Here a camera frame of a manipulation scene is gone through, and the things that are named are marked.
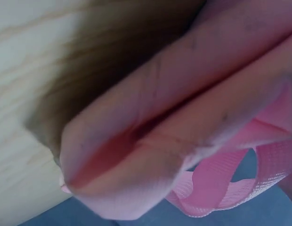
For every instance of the person's right hand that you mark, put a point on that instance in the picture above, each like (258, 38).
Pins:
(174, 99)

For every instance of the person's right fingers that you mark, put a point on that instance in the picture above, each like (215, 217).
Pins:
(160, 113)

